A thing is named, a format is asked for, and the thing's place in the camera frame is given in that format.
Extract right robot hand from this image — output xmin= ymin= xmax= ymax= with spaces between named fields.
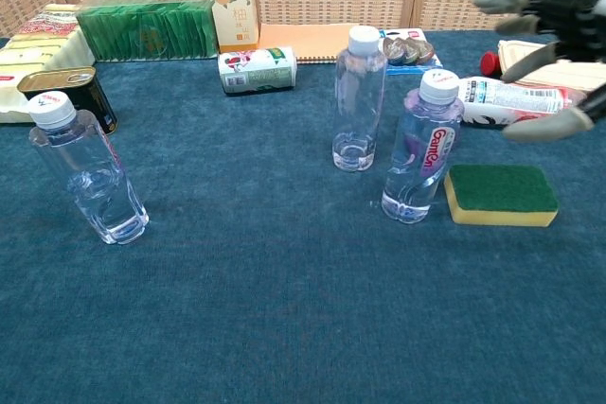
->
xmin=472 ymin=0 xmax=606 ymax=143

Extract orange spiral notebook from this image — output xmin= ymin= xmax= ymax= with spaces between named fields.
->
xmin=258 ymin=23 xmax=361 ymax=66

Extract white green small packet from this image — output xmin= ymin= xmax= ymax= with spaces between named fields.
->
xmin=217 ymin=46 xmax=299 ymax=96

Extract green yellow scrub sponge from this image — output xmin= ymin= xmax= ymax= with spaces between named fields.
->
xmin=443 ymin=164 xmax=560 ymax=228

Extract clear water bottle white cap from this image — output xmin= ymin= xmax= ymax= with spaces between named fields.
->
xmin=27 ymin=90 xmax=151 ymax=246
xmin=381 ymin=68 xmax=465 ymax=225
xmin=330 ymin=25 xmax=388 ymax=173

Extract small red object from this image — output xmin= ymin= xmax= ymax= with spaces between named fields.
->
xmin=480 ymin=51 xmax=503 ymax=79

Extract blue table cloth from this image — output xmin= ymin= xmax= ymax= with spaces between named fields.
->
xmin=0 ymin=27 xmax=606 ymax=404

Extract clear box green sachets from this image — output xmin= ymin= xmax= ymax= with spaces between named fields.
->
xmin=75 ymin=0 xmax=220 ymax=63

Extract yellow sponge multipack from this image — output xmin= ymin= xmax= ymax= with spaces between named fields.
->
xmin=0 ymin=3 xmax=96 ymax=124

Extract black tin gold lid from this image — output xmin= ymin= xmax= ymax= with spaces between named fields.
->
xmin=16 ymin=65 xmax=119 ymax=134

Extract pink white refill pouch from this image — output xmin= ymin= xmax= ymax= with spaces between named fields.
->
xmin=456 ymin=76 xmax=591 ymax=130

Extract blue correction tape blister pack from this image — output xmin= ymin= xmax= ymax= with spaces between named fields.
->
xmin=378 ymin=27 xmax=444 ymax=75

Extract beige lidded food container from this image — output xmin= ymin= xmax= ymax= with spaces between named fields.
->
xmin=496 ymin=39 xmax=606 ymax=93

